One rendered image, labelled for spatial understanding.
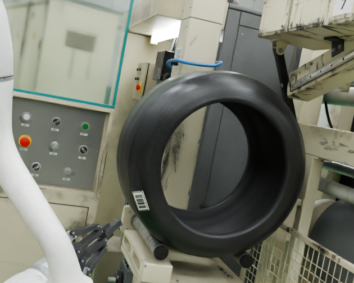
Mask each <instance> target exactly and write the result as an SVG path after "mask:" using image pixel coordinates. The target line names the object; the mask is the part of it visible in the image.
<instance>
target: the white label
mask: <svg viewBox="0 0 354 283"><path fill-rule="evenodd" d="M132 194H133V197H134V200H135V203H136V205H137V209H138V210H139V211H145V210H149V207H148V204H147V201H146V198H145V196H144V192H143V191H134V192H132Z"/></svg>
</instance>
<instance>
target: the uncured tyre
mask: <svg viewBox="0 0 354 283"><path fill-rule="evenodd" d="M215 103H221V104H222V105H224V106H225V107H227V108H228V109H230V110H231V111H232V112H233V113H234V114H235V115H236V117H237V118H238V120H239V121H240V123H241V124H242V126H243V129H244V132H245V134H246V138H247V143H248V159H247V164H246V169H245V171H244V174H243V176H242V178H241V180H240V182H239V183H238V185H237V186H236V187H235V189H234V190H233V191H232V192H231V193H230V194H229V195H228V196H227V197H226V198H224V199H223V200H222V201H220V202H218V203H216V204H214V205H212V206H210V207H207V208H202V209H195V210H188V209H180V208H176V207H173V206H170V205H168V203H167V201H166V198H165V196H164V192H163V189H162V184H161V163H162V158H163V155H164V151H165V148H166V145H167V143H168V141H169V139H170V137H171V136H172V134H173V132H174V131H175V130H176V128H177V127H178V126H179V125H180V124H181V123H182V122H183V121H184V120H185V119H186V118H187V117H188V116H190V115H191V114H192V113H194V112H195V111H197V110H199V109H201V108H203V107H205V106H208V105H211V104H215ZM116 164H117V174H118V178H119V183H120V186H121V189H122V192H123V194H124V196H125V199H126V200H127V202H128V203H129V205H130V207H131V208H132V210H133V211H134V213H135V214H136V215H137V217H138V218H139V219H140V221H141V222H142V224H143V225H144V226H145V227H146V229H147V230H148V231H149V232H150V233H151V234H152V235H153V236H154V237H156V238H157V239H158V240H159V241H161V242H162V243H164V244H165V245H167V246H169V247H171V248H173V249H175V250H177V251H179V252H182V253H185V254H189V255H195V256H198V257H207V258H217V257H227V256H230V255H235V254H238V253H241V252H244V251H246V250H249V249H251V248H253V247H255V246H257V245H258V244H259V243H261V242H263V241H264V240H266V239H267V238H268V237H269V236H270V235H272V234H273V233H274V232H275V231H276V230H277V229H278V228H279V227H280V226H281V224H282V223H283V222H284V221H285V219H286V218H287V217H288V215H289V214H290V212H291V211H292V209H293V207H294V205H295V203H296V201H297V199H298V196H299V194H300V191H301V187H302V184H303V179H304V175H305V164H306V156H305V145H304V141H303V136H302V133H301V129H300V127H299V124H298V122H297V120H296V118H295V116H294V114H293V113H292V111H291V109H290V108H289V107H288V105H287V104H286V103H285V101H283V100H282V99H281V97H279V96H278V95H277V94H276V92H274V91H273V90H272V89H270V88H269V87H268V86H267V85H265V84H264V83H262V82H260V81H258V80H256V79H254V78H252V77H250V76H247V75H244V74H240V73H237V72H232V71H193V72H186V73H183V74H179V75H176V76H173V77H171V78H168V79H166V80H164V81H163V82H161V83H159V84H157V85H156V86H154V87H153V88H152V89H151V90H149V91H148V92H147V93H146V94H145V95H144V96H142V98H141V99H140V100H139V101H138V102H137V104H136V105H135V106H134V108H133V109H132V110H131V112H130V113H129V115H128V117H127V119H126V121H125V123H124V125H123V128H122V131H121V134H120V137H119V142H118V146H117V156H116ZM134 191H143V192H144V196H145V198H146V201H147V204H148V207H149V210H145V211H139V210H138V209H137V205H136V203H135V200H134V197H133V194H132V192H134Z"/></svg>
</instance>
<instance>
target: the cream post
mask: <svg viewBox="0 0 354 283"><path fill-rule="evenodd" d="M226 4H227V0H185V2H184V8H183V10H182V12H183V13H182V17H181V23H180V29H179V35H178V41H177V44H176V50H177V48H180V47H182V51H181V57H180V59H181V60H183V61H189V62H196V63H205V64H215V61H216V56H217V50H218V46H219V41H220V35H221V30H222V24H223V21H224V15H225V9H226ZM176 50H175V55H176ZM174 58H175V56H174ZM173 67H174V65H173ZM173 67H172V71H171V77H173V76H176V75H179V74H183V73H186V72H193V71H213V70H214V67H200V66H193V65H186V64H183V63H179V67H174V68H173ZM206 108H207V106H205V107H203V108H201V109H199V110H197V111H195V112H194V113H192V114H191V115H190V116H188V117H187V118H186V119H185V120H184V121H183V122H182V123H181V124H180V125H179V126H178V127H177V128H176V130H175V131H174V132H173V134H172V136H171V137H170V139H169V141H168V143H167V145H166V148H165V151H164V155H163V158H162V163H161V184H162V189H163V192H164V196H165V198H166V201H167V203H168V205H170V206H173V207H176V208H180V209H187V206H188V201H189V195H190V190H191V186H192V180H193V175H194V169H195V166H196V160H197V154H198V149H199V143H200V139H201V134H202V128H203V123H204V119H205V113H206Z"/></svg>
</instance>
